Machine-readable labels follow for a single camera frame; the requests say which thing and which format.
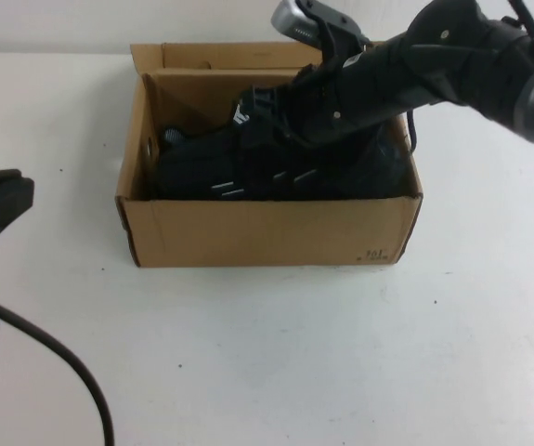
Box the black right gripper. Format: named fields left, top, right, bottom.
left=239, top=50, right=402, bottom=146

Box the black knit sneaker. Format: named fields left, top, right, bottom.
left=154, top=125, right=411, bottom=202
left=157, top=102, right=252, bottom=157

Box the brown cardboard shoe box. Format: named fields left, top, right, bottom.
left=115, top=42, right=424, bottom=269

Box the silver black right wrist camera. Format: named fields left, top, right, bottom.
left=269, top=0, right=371, bottom=71

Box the black right camera cable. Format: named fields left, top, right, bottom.
left=404, top=111, right=420, bottom=154

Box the black camera cable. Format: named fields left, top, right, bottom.
left=404, top=111, right=420, bottom=154
left=0, top=288, right=112, bottom=446

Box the black left camera cable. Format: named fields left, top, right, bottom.
left=0, top=288, right=112, bottom=446

